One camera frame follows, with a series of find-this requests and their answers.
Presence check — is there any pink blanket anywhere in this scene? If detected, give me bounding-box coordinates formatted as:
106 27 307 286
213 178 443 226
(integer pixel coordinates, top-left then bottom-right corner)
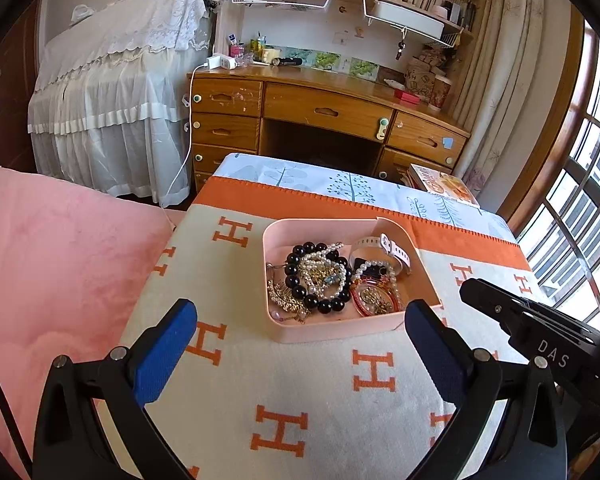
0 167 191 480

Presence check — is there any white lace covered piano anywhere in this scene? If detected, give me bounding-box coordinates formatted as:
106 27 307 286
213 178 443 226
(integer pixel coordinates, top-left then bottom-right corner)
27 0 219 209

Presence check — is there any orange cover book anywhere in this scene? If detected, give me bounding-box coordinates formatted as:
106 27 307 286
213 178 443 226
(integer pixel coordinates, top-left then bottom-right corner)
407 162 481 209

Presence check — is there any leaf print bedsheet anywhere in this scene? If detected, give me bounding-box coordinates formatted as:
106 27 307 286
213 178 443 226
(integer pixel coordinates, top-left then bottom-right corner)
214 152 506 232

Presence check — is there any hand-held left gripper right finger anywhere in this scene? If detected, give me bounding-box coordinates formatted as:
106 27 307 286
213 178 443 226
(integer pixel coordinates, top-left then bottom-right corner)
404 299 568 480

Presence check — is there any large pearl bracelet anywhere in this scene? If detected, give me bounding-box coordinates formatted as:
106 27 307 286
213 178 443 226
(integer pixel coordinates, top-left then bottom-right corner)
299 242 352 297

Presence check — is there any pink box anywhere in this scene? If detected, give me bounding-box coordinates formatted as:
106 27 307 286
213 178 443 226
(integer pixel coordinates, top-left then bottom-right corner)
262 216 442 345

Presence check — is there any cream curtain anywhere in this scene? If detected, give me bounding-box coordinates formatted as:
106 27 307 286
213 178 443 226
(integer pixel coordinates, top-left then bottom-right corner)
450 0 589 207

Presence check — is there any orange letter printed blanket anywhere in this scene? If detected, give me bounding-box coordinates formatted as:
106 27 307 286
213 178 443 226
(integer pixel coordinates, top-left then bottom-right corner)
92 177 536 480

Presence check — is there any brown patterned paper bag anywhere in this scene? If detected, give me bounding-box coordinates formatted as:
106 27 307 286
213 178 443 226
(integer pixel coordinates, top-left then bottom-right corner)
404 56 439 96

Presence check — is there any white tray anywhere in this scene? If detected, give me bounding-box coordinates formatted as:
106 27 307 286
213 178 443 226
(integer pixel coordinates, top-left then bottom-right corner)
372 0 444 39

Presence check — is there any gold chain bracelet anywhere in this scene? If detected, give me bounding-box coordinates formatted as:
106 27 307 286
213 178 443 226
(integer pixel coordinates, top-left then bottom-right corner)
266 280 311 324

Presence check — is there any white pink wristwatch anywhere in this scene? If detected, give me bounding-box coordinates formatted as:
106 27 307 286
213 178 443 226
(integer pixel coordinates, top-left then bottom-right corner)
349 232 413 277

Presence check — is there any brown door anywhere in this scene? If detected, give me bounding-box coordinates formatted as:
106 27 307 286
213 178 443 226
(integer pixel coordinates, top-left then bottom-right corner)
0 0 44 182

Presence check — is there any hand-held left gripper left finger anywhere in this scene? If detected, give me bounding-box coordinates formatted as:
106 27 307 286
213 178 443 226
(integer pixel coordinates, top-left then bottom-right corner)
32 298 199 480

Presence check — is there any window with wooden frame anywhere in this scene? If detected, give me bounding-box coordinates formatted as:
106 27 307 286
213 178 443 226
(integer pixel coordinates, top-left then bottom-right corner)
500 10 600 322

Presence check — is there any patterned paper cup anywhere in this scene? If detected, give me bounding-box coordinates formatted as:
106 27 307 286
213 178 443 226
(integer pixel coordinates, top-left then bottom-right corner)
427 75 454 111

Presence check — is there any white cable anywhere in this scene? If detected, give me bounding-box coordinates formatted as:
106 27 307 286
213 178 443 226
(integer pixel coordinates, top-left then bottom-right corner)
157 62 211 209

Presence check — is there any red string clear bangle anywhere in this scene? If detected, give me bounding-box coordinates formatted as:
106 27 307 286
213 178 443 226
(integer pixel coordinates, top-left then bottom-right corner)
350 280 407 317

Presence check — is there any pearl bead bracelet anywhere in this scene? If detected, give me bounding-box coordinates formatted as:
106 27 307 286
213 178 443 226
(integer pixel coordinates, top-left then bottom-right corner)
352 259 399 287

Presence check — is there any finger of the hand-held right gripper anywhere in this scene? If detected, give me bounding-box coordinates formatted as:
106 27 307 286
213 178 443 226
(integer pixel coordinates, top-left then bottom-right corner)
459 277 599 339

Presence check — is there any black bead bracelet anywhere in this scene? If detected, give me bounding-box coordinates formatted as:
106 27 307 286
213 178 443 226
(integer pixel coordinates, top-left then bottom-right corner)
284 242 354 316

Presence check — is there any wooden desk with drawers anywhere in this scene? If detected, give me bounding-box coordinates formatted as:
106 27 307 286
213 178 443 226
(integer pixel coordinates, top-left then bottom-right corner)
187 66 473 197

